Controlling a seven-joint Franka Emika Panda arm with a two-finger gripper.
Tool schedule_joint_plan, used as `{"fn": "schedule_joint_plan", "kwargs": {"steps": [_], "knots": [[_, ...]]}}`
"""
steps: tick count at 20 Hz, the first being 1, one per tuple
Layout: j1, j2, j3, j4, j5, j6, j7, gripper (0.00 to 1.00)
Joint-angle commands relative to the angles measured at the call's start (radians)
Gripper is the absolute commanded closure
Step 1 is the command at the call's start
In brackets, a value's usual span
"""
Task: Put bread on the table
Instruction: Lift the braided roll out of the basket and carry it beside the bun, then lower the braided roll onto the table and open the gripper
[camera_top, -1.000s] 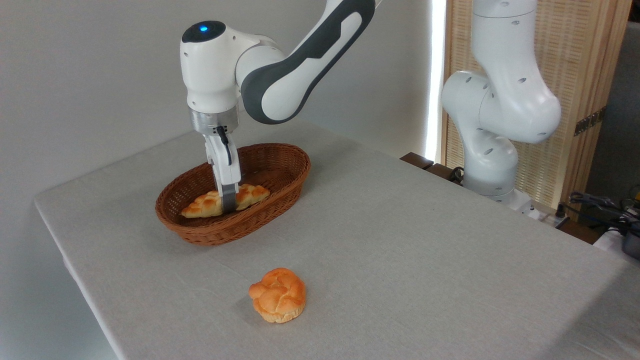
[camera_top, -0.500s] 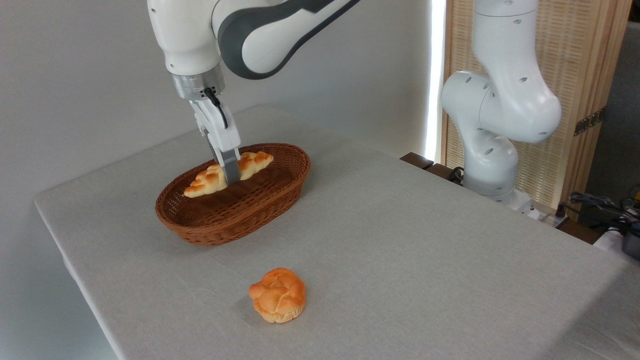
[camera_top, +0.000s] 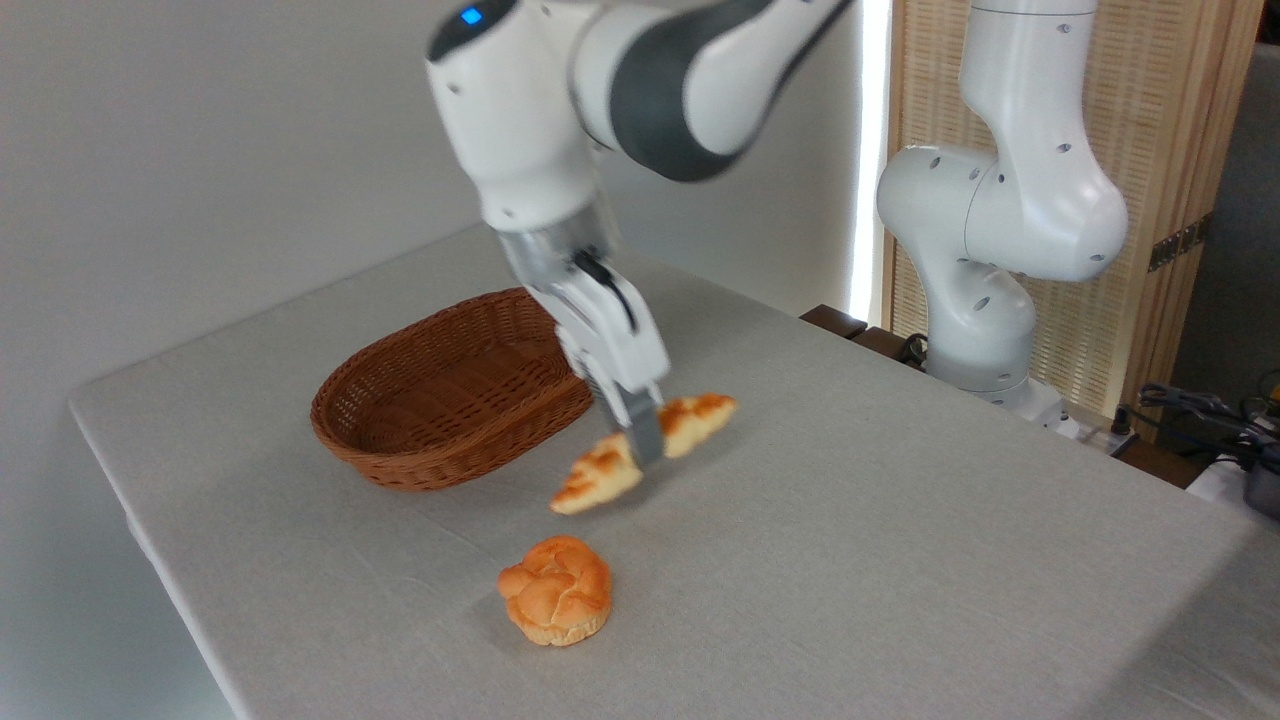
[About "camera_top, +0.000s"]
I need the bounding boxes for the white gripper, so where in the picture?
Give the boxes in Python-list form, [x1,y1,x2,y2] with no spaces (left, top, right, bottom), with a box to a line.
[525,256,672,469]

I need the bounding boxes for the long braided bread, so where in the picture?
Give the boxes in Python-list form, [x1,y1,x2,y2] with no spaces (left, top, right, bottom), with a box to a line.
[548,392,739,517]

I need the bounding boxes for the round knotted bread bun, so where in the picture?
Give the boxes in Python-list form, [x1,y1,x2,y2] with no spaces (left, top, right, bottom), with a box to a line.
[497,535,614,648]

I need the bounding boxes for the brown wicker basket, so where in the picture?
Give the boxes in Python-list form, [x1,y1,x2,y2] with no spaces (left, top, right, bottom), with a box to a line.
[310,287,597,493]

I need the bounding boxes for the grey tablecloth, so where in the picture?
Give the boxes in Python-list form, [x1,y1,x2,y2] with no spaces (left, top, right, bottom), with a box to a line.
[67,222,1280,720]

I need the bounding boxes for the white power strip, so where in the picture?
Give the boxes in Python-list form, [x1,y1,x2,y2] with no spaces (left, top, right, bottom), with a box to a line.
[1058,414,1141,458]

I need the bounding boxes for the metal screen hinge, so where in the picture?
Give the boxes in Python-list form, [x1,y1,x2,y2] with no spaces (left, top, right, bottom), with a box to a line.
[1147,214,1214,274]

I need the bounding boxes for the wooden folding screen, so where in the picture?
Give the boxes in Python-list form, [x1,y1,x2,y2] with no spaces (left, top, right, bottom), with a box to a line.
[885,0,1267,441]

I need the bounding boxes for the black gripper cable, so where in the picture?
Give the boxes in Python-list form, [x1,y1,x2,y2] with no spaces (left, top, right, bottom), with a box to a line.
[571,251,640,334]

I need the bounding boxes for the black cable bundle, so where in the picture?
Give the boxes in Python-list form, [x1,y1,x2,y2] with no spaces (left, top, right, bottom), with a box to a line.
[1138,382,1280,473]

